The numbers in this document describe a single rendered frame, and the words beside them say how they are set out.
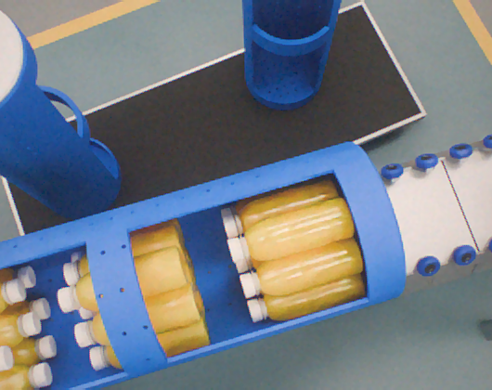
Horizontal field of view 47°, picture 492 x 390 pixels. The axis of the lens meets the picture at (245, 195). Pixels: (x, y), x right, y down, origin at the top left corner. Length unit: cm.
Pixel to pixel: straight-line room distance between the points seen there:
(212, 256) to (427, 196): 47
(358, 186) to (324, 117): 122
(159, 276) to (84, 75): 161
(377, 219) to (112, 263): 41
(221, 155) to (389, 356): 92
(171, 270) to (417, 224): 55
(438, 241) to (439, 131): 115
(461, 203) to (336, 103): 97
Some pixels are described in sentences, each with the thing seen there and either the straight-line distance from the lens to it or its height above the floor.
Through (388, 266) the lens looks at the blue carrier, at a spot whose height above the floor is 120.
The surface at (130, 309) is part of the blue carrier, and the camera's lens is 88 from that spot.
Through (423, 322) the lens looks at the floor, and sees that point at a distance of 217.
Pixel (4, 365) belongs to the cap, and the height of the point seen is 113.
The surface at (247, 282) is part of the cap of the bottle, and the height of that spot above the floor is 113.
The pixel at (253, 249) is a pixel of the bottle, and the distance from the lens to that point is 92.
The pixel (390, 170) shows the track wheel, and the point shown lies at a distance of 119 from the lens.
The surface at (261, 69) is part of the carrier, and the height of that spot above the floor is 16.
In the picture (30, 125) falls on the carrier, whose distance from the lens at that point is 138.
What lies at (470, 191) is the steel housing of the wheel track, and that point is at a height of 93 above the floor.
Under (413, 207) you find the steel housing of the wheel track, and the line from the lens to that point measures 123.
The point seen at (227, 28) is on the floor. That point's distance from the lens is 244.
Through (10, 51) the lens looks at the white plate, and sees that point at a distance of 130.
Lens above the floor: 208
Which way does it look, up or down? 75 degrees down
